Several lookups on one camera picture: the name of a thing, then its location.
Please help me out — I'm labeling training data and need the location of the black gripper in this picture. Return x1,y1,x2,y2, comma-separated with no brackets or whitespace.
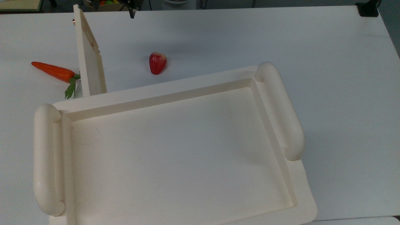
121,0,144,19

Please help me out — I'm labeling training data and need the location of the cream cabinet door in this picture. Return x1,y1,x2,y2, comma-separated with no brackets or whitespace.
72,4,108,98

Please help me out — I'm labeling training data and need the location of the cardboard box with toys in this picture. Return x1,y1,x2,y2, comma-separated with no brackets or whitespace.
84,0,129,12

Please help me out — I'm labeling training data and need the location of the red toy wax apple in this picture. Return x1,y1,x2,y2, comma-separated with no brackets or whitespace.
149,52,168,75

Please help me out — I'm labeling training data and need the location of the orange toy carrot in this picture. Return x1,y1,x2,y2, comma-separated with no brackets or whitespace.
31,61,81,100

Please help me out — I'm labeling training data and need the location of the olive green board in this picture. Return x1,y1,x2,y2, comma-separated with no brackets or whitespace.
0,0,43,12

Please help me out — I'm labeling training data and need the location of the cream tray with handles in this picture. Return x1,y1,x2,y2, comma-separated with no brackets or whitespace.
33,62,318,225

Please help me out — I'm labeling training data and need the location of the cream cabinet carry handle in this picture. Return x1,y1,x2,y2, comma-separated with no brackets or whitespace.
33,103,66,217
254,62,305,162

